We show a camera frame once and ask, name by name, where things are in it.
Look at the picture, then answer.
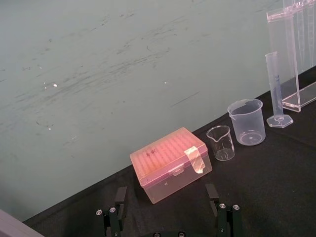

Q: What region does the clear acrylic test tube rack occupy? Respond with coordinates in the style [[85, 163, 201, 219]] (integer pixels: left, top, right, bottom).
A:
[[266, 0, 316, 114]]

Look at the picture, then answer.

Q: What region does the small clear glass beaker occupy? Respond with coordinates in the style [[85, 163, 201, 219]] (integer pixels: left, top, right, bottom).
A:
[[206, 124, 236, 161]]

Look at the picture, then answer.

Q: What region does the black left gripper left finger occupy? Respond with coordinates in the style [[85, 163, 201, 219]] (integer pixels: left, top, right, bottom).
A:
[[95, 186, 128, 237]]

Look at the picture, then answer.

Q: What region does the strip of clear tape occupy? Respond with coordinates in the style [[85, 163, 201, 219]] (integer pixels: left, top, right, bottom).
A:
[[184, 146, 206, 174]]

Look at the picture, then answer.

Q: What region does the clear plastic graduated cylinder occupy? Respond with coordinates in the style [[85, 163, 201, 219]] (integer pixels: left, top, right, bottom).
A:
[[265, 51, 294, 128]]

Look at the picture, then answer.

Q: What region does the black table cloth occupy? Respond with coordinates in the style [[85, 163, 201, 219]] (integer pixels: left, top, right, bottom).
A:
[[22, 66, 316, 237]]

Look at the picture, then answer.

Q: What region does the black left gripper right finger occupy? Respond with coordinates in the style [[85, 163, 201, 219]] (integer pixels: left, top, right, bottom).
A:
[[205, 183, 243, 237]]

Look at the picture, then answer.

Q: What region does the pink translucent pipette tip box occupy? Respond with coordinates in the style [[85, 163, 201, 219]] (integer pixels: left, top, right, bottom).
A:
[[129, 126, 213, 204]]

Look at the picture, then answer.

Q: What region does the grey wrist camera housing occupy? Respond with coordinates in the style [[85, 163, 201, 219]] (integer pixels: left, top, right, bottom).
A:
[[0, 209, 42, 237]]

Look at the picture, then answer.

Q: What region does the large translucent plastic beaker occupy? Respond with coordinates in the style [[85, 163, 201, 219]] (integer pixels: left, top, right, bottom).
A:
[[227, 98, 266, 146]]

